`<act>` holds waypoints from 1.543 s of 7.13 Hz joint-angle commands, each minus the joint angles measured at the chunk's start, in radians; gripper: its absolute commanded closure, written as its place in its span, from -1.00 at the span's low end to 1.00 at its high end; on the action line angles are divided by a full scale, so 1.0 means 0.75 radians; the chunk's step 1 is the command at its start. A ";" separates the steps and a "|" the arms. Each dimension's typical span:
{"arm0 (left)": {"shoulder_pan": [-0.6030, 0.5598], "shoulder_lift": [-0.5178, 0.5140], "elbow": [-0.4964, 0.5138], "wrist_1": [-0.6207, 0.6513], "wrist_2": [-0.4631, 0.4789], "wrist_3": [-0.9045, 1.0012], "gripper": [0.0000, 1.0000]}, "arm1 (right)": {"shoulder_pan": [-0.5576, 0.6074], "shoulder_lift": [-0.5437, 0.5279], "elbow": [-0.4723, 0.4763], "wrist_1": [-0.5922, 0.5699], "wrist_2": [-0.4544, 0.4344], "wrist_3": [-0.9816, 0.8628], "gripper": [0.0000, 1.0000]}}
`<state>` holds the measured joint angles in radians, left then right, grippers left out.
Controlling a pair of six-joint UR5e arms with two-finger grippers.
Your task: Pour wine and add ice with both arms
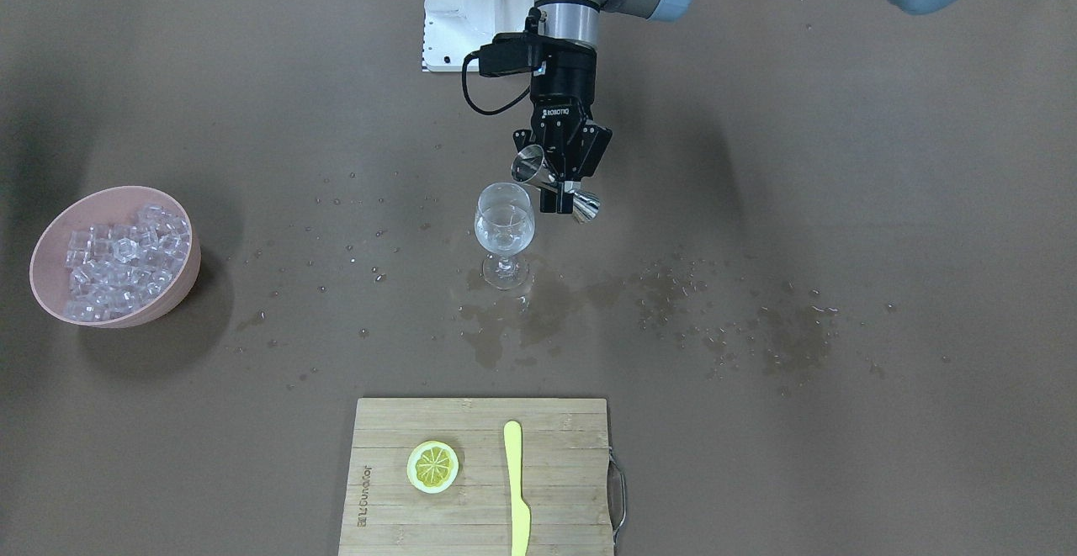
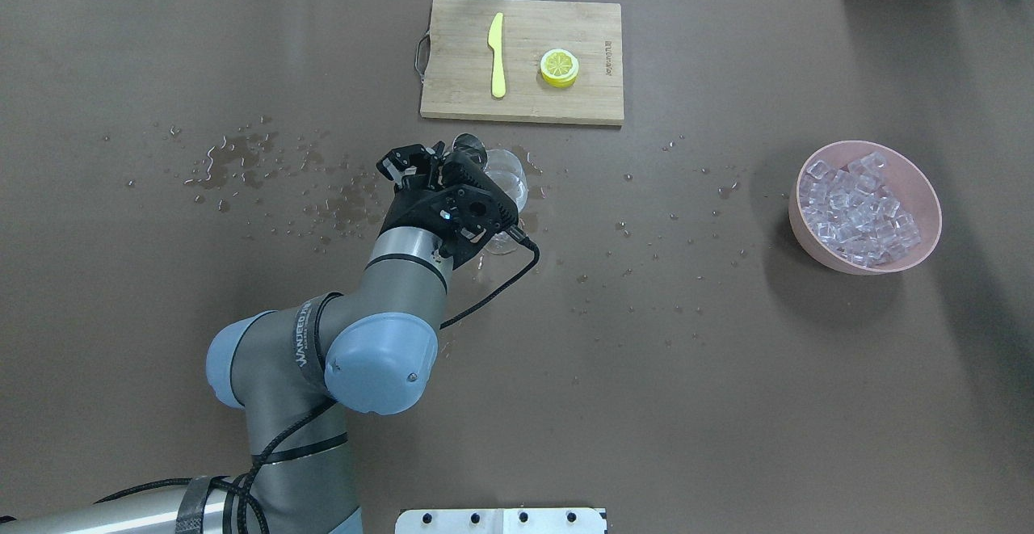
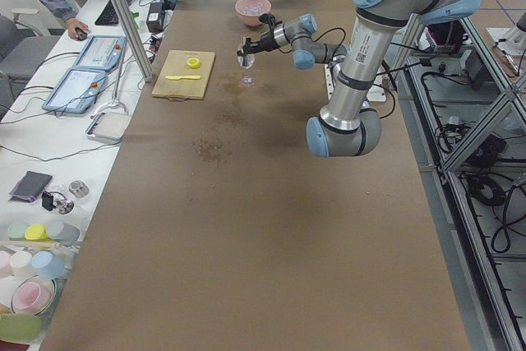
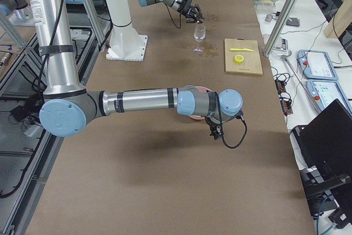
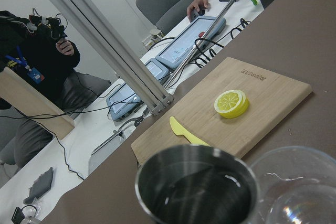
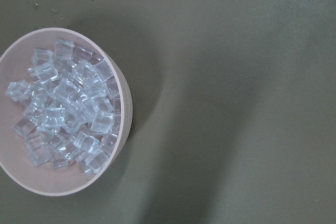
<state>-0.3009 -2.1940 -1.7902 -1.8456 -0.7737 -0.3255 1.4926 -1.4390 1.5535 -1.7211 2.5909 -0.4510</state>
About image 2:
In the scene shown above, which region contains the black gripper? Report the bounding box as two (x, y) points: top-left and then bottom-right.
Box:
(376, 141), (484, 270)

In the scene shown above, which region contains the steel cone jigger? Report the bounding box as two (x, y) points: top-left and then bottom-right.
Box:
(452, 132), (489, 170)

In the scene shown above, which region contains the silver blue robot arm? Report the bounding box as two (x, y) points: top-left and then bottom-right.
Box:
(2, 134), (536, 533)

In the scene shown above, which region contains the clear wine glass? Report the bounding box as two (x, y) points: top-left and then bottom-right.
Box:
(485, 149), (528, 255)

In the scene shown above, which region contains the clear ice cubes pile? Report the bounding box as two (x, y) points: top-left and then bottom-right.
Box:
(797, 151), (923, 268)

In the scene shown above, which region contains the bamboo cutting board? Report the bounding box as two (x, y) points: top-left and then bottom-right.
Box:
(418, 0), (625, 128)

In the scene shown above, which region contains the yellow plastic knife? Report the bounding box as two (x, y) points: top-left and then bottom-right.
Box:
(487, 12), (507, 99)

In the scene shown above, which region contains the yellow lemon slice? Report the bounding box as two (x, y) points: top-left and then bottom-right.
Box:
(539, 48), (580, 89)

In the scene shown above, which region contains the pink bowl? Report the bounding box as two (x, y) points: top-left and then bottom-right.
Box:
(788, 141), (942, 275)

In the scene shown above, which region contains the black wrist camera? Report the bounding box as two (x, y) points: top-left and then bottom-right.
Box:
(443, 156), (519, 248)

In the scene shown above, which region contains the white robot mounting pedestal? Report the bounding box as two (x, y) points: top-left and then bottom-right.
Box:
(394, 507), (609, 533)

